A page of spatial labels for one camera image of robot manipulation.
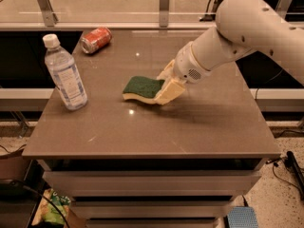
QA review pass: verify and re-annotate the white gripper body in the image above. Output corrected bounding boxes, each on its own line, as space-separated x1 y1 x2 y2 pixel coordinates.
174 42 210 84

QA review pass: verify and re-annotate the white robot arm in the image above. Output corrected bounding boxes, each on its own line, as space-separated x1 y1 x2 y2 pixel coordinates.
155 0 304 105

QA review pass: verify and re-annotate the blue perforated pad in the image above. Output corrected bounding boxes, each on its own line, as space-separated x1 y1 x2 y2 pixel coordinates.
226 206 258 228

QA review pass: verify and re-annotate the green and yellow sponge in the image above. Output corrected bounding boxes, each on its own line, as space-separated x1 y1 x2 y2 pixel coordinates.
123 76 164 105

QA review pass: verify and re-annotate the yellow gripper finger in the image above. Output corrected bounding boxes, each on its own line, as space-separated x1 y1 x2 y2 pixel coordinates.
157 60 175 80
154 79 185 105

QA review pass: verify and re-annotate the green snack bag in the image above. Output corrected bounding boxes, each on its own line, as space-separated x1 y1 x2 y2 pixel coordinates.
31 188 71 228

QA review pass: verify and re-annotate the black floor cable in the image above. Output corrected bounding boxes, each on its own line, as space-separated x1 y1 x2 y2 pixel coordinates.
0 178 71 228

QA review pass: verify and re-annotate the red soda can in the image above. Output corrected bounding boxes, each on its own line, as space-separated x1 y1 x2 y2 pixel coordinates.
81 28 112 54

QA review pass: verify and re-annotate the middle metal railing post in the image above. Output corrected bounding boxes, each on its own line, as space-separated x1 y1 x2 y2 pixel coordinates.
159 0 170 28

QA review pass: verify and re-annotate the grey drawer cabinet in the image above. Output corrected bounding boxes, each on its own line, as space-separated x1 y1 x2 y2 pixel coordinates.
24 30 279 228

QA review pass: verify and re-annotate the clear plastic water bottle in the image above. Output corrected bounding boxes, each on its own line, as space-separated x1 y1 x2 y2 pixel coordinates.
43 33 87 110

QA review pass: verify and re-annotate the left metal railing post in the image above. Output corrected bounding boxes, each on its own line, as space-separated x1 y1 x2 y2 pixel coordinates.
37 0 58 27

